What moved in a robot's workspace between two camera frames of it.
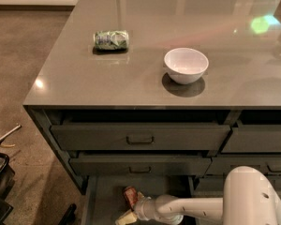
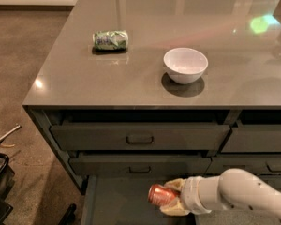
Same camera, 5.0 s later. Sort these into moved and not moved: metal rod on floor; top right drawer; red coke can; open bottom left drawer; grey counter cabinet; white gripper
Moved: white gripper; red coke can
Not moved: top right drawer; metal rod on floor; grey counter cabinet; open bottom left drawer
